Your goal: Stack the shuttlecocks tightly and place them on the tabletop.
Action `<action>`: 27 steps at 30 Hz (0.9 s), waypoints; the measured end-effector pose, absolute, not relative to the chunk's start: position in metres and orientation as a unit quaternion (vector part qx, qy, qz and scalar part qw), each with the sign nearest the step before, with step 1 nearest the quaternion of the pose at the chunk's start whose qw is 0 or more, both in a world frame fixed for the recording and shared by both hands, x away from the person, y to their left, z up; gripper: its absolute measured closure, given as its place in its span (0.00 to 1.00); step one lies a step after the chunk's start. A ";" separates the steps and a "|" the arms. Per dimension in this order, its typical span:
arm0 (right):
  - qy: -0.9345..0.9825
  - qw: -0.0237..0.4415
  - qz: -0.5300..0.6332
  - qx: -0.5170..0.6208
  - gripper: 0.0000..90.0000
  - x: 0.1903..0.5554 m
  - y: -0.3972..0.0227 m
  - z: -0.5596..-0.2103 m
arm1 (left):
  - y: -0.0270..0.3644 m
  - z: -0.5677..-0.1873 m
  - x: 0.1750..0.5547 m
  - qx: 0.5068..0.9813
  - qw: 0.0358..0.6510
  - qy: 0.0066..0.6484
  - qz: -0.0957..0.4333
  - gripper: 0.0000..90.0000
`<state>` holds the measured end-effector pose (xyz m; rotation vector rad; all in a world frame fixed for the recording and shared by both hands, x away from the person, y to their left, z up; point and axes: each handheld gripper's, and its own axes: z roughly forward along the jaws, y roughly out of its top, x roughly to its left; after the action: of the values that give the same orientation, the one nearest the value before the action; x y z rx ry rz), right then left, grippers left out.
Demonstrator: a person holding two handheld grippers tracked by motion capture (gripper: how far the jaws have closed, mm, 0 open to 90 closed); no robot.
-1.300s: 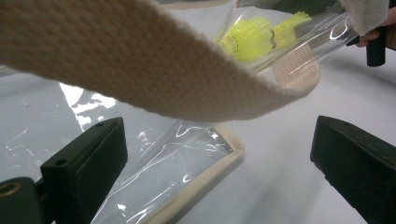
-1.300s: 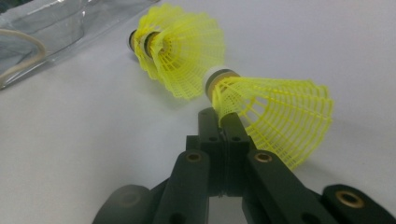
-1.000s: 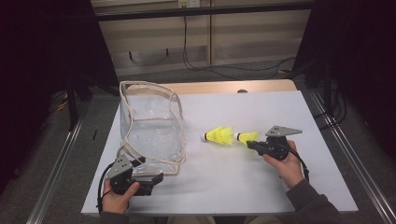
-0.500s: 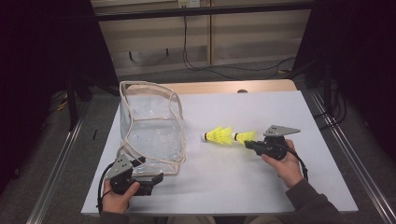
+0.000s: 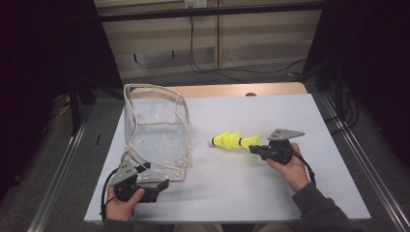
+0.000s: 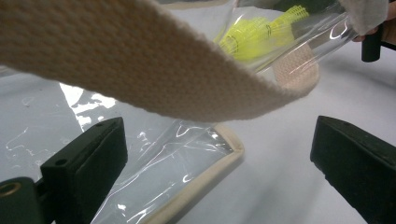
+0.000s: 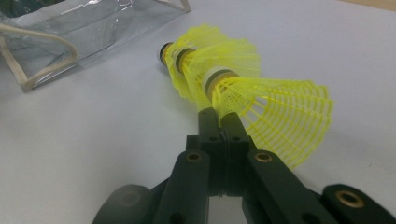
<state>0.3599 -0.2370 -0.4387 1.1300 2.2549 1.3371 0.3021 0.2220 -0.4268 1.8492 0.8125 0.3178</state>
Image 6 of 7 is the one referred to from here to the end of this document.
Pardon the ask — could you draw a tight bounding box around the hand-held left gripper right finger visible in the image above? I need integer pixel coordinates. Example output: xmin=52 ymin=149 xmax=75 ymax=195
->
xmin=309 ymin=115 xmax=396 ymax=224

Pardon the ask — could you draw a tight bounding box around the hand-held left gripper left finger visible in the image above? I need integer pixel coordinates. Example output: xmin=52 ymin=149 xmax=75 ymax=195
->
xmin=40 ymin=117 xmax=129 ymax=224

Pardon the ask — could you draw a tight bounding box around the yellow shuttlecock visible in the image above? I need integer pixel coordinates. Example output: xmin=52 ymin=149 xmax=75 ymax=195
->
xmin=270 ymin=4 xmax=311 ymax=32
xmin=264 ymin=18 xmax=296 ymax=48
xmin=214 ymin=17 xmax=281 ymax=62

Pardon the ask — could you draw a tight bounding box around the clear plastic bag beige trim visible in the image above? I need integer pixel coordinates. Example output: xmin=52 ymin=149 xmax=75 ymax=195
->
xmin=0 ymin=0 xmax=390 ymax=224

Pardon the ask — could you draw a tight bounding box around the white table sheet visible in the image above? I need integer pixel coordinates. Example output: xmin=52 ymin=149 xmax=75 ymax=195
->
xmin=0 ymin=6 xmax=396 ymax=224

